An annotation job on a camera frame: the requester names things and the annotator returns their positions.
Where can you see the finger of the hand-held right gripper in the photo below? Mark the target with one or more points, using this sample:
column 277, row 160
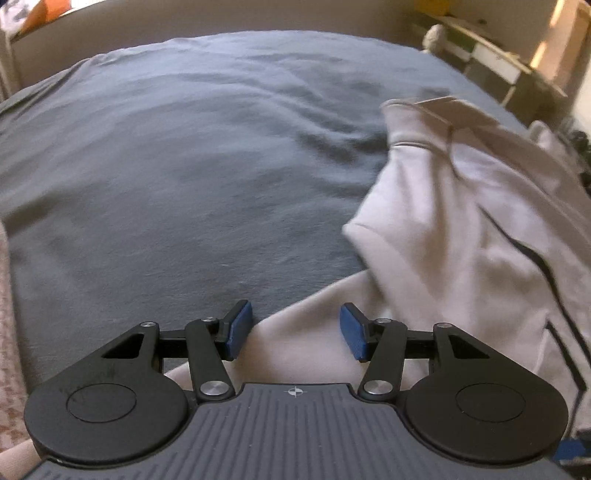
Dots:
column 575, row 450

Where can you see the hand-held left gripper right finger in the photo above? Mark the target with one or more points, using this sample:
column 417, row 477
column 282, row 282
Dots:
column 353, row 330

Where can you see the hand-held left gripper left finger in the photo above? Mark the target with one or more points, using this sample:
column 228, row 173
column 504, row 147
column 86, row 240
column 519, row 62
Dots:
column 240, row 327

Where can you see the beige zip hoodie black trim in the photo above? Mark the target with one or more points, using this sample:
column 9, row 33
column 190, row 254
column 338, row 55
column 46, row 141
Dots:
column 461, row 207

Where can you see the grey bed blanket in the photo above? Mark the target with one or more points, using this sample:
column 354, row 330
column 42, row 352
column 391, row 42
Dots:
column 184, row 161

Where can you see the pink checked knit sweater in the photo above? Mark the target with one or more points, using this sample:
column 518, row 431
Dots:
column 11, row 360

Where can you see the cream bedpost finial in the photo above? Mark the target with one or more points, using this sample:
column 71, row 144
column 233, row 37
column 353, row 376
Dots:
column 434, row 38

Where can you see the yellow box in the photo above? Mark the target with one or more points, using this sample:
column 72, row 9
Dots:
column 431, row 5

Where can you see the orange paper bag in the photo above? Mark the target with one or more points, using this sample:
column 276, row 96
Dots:
column 44, row 14

